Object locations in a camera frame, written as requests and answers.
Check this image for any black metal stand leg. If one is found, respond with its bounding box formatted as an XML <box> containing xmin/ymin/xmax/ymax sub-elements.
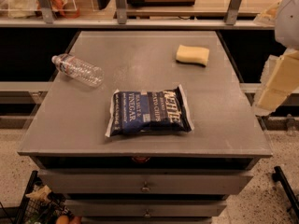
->
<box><xmin>272</xmin><ymin>166</ymin><xmax>299</xmax><ymax>218</ymax></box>

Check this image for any blue potato chip bag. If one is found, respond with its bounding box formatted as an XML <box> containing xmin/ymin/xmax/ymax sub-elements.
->
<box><xmin>106</xmin><ymin>85</ymin><xmax>194</xmax><ymax>137</ymax></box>

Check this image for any black wire basket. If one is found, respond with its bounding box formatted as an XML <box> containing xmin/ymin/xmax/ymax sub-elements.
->
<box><xmin>0</xmin><ymin>171</ymin><xmax>82</xmax><ymax>224</ymax></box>

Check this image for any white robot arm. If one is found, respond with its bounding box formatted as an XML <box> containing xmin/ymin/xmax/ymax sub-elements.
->
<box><xmin>252</xmin><ymin>0</ymin><xmax>299</xmax><ymax>117</ymax></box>

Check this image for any lower grey drawer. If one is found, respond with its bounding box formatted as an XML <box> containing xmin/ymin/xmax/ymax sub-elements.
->
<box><xmin>66</xmin><ymin>200</ymin><xmax>226</xmax><ymax>217</ymax></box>

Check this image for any clear plastic water bottle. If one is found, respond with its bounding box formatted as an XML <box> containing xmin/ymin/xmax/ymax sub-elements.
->
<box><xmin>51</xmin><ymin>53</ymin><xmax>104</xmax><ymax>87</ymax></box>

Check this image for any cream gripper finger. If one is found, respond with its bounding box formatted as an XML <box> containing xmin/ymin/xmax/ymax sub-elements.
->
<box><xmin>252</xmin><ymin>49</ymin><xmax>299</xmax><ymax>116</ymax></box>

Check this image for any grey drawer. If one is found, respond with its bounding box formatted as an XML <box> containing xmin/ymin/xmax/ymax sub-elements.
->
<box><xmin>38</xmin><ymin>169</ymin><xmax>252</xmax><ymax>195</ymax></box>
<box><xmin>66</xmin><ymin>200</ymin><xmax>226</xmax><ymax>217</ymax></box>

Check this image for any clear acrylic box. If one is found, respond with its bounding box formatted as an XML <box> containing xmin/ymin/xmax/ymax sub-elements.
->
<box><xmin>0</xmin><ymin>0</ymin><xmax>79</xmax><ymax>19</ymax></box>

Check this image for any upper grey drawer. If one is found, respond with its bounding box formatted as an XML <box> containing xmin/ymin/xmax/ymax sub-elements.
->
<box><xmin>38</xmin><ymin>169</ymin><xmax>252</xmax><ymax>195</ymax></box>

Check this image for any yellow sponge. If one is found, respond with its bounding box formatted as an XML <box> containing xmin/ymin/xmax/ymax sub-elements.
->
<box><xmin>176</xmin><ymin>45</ymin><xmax>209</xmax><ymax>66</ymax></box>

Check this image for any grey drawer cabinet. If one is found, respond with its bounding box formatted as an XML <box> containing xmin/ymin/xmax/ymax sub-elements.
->
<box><xmin>20</xmin><ymin>31</ymin><xmax>271</xmax><ymax>224</ymax></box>

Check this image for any grey metal shelf rail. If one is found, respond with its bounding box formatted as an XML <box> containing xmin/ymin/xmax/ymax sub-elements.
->
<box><xmin>0</xmin><ymin>18</ymin><xmax>274</xmax><ymax>31</ymax></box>

